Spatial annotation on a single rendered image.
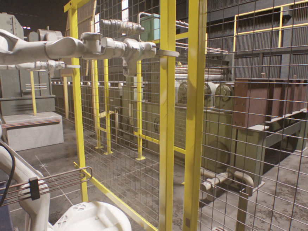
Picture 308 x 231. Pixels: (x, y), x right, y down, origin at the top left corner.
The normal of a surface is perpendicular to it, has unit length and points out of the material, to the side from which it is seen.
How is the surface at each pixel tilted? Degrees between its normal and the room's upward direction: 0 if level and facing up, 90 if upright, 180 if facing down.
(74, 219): 73
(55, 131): 90
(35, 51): 100
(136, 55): 121
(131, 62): 105
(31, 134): 90
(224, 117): 90
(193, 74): 90
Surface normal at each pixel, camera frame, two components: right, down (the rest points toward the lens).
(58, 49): -0.30, 0.18
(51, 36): 0.65, 0.13
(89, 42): 0.03, 0.17
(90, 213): 0.57, -0.14
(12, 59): 0.22, 0.87
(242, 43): -0.76, 0.11
